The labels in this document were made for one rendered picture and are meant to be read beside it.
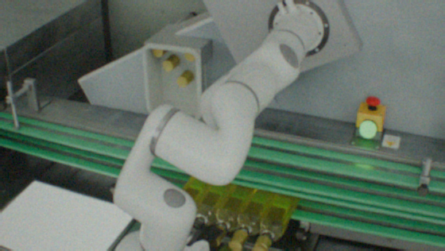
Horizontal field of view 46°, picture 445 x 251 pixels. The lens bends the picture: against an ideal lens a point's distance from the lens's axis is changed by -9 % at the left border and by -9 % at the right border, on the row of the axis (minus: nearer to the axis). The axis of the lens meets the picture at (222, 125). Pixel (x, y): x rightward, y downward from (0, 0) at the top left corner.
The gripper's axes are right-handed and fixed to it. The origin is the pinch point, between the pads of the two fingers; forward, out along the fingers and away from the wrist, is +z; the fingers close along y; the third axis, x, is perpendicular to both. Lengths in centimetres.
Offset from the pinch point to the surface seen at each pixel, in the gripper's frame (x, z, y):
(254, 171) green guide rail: 3.3, 21.7, 6.3
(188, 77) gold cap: 29.8, 28.6, 23.7
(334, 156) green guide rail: -15.5, 29.3, 13.5
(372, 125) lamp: -21.9, 37.5, 20.6
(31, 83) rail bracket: 81, 8, 17
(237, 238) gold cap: -5.5, 1.6, 2.0
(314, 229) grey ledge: -10.9, 31.2, -13.5
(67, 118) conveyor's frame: 67, 11, 7
